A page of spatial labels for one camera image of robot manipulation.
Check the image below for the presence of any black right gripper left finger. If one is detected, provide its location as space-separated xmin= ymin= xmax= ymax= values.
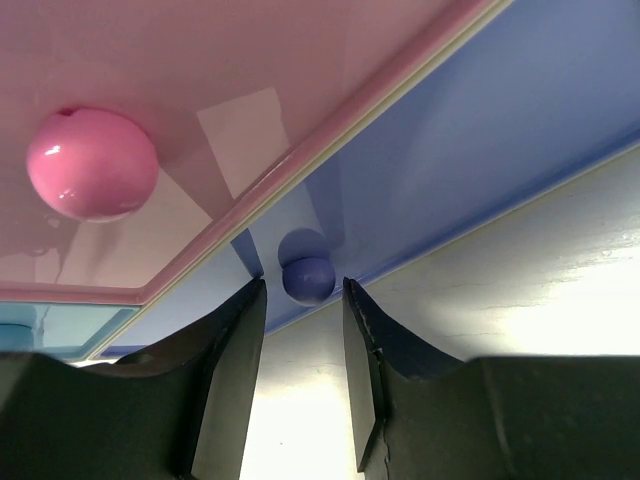
xmin=1 ymin=279 xmax=267 ymax=479

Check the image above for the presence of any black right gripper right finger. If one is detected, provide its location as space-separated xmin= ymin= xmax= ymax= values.
xmin=342 ymin=279 xmax=639 ymax=479

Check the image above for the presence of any light blue small drawer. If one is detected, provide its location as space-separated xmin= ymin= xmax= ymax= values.
xmin=1 ymin=302 xmax=138 ymax=360

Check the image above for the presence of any pink drawer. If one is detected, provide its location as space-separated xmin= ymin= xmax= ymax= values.
xmin=0 ymin=0 xmax=501 ymax=306

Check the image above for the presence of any white mini drawer cabinet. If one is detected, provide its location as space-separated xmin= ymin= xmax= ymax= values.
xmin=80 ymin=1 xmax=511 ymax=361

